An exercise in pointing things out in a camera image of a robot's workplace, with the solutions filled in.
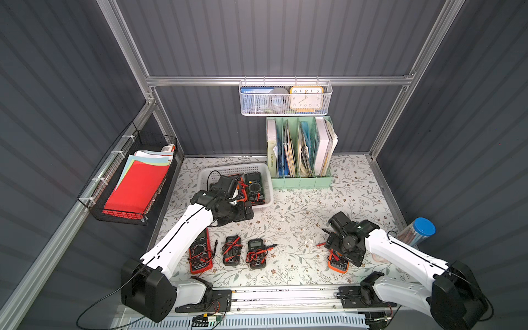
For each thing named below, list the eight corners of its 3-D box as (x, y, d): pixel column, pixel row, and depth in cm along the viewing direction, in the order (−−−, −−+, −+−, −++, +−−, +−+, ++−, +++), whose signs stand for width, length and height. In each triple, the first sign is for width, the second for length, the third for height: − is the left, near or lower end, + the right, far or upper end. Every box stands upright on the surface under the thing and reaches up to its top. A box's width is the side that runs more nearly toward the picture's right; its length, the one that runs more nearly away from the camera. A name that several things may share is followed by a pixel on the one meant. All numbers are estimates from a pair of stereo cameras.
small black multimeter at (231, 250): (221, 266, 83) (219, 263, 80) (225, 238, 91) (223, 234, 88) (240, 266, 83) (239, 263, 80) (242, 238, 91) (241, 234, 88)
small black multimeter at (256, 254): (240, 262, 84) (239, 259, 81) (252, 238, 91) (252, 234, 87) (263, 274, 81) (263, 271, 78) (274, 248, 88) (275, 244, 85)
